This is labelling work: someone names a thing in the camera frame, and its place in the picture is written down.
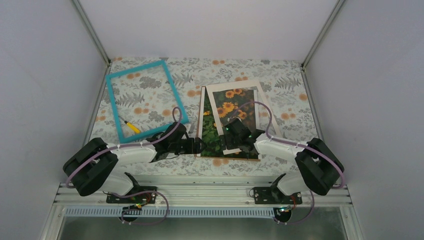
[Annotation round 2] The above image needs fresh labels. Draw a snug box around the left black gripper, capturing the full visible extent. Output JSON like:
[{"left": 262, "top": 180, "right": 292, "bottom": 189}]
[{"left": 169, "top": 137, "right": 207, "bottom": 155}]

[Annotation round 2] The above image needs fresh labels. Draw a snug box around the sunflower photo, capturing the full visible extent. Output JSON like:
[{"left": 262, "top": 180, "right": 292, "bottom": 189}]
[{"left": 198, "top": 86, "right": 261, "bottom": 161}]

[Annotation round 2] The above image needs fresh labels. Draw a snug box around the white mat board passepartout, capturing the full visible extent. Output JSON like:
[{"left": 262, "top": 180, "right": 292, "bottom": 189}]
[{"left": 197, "top": 80, "right": 281, "bottom": 162}]

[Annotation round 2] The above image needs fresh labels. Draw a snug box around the yellow black screwdriver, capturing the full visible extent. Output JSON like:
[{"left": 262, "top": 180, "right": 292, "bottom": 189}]
[{"left": 119, "top": 116, "right": 141, "bottom": 134}]

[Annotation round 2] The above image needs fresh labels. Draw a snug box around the teal wooden picture frame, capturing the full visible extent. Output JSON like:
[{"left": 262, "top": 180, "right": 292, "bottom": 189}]
[{"left": 106, "top": 60, "right": 192, "bottom": 144}]

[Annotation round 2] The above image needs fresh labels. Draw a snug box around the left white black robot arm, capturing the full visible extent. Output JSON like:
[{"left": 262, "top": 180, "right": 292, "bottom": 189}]
[{"left": 62, "top": 122, "right": 207, "bottom": 203}]

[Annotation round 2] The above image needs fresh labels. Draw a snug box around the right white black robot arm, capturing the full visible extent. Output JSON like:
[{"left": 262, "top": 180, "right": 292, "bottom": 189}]
[{"left": 220, "top": 118, "right": 345, "bottom": 204}]

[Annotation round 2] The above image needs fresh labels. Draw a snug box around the floral patterned table mat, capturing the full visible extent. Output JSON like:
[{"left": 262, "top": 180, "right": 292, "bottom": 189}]
[{"left": 77, "top": 56, "right": 332, "bottom": 178}]

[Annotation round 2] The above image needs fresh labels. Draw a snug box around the brown frame backing board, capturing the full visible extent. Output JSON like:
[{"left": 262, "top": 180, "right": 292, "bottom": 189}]
[{"left": 196, "top": 86, "right": 262, "bottom": 163}]

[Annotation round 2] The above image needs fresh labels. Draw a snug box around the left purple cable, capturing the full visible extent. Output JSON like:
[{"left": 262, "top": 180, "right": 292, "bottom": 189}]
[{"left": 64, "top": 105, "right": 184, "bottom": 190}]

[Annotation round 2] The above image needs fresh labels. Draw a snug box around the purple cable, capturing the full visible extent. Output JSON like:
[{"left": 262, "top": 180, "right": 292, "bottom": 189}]
[
  {"left": 64, "top": 105, "right": 184, "bottom": 190},
  {"left": 228, "top": 100, "right": 347, "bottom": 190}
]

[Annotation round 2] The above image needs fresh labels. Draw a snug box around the aluminium mounting rail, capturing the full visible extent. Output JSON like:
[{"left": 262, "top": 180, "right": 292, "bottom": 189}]
[{"left": 53, "top": 181, "right": 353, "bottom": 207}]

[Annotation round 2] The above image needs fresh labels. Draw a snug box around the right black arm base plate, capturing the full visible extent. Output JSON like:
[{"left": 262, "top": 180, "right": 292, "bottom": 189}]
[{"left": 247, "top": 186, "right": 303, "bottom": 205}]

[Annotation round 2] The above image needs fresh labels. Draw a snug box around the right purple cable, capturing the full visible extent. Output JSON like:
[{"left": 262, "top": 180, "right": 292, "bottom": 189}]
[{"left": 228, "top": 100, "right": 347, "bottom": 190}]

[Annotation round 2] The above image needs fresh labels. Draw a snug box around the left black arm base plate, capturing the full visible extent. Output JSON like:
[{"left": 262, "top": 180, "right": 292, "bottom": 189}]
[{"left": 106, "top": 186, "right": 158, "bottom": 205}]

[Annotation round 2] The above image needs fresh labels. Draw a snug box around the grey slotted cable duct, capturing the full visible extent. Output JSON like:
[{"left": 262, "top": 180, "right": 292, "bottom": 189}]
[{"left": 63, "top": 206, "right": 275, "bottom": 219}]

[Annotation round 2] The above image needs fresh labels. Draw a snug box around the left aluminium corner post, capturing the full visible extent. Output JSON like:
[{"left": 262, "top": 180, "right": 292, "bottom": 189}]
[{"left": 71, "top": 0, "right": 111, "bottom": 66}]

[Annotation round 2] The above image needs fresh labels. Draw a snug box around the aluminium corner post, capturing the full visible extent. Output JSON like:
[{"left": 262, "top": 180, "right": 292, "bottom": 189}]
[
  {"left": 71, "top": 0, "right": 111, "bottom": 66},
  {"left": 301, "top": 0, "right": 346, "bottom": 72}
]

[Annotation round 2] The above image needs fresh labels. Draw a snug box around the right aluminium corner post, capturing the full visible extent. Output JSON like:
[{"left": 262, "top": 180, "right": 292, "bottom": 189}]
[{"left": 301, "top": 0, "right": 346, "bottom": 72}]

